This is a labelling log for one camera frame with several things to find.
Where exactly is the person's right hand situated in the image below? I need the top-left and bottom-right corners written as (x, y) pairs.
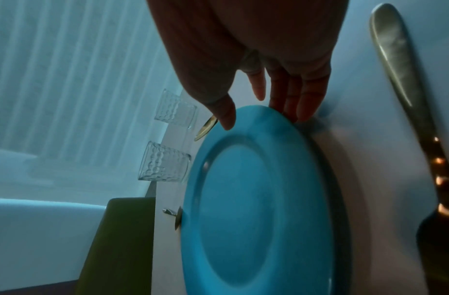
top-left (146, 0), bottom-right (351, 131)

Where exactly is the clear drinking glass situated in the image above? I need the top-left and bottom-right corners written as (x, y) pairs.
top-left (154, 88), bottom-right (198, 129)
top-left (137, 140), bottom-right (192, 184)

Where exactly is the blue plate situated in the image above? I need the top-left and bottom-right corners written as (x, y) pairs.
top-left (180, 104), bottom-right (351, 295)

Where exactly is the green bench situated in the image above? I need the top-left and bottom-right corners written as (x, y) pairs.
top-left (75, 197), bottom-right (156, 295)

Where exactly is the white window sill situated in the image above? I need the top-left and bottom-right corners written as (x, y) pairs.
top-left (0, 149), bottom-right (109, 285)

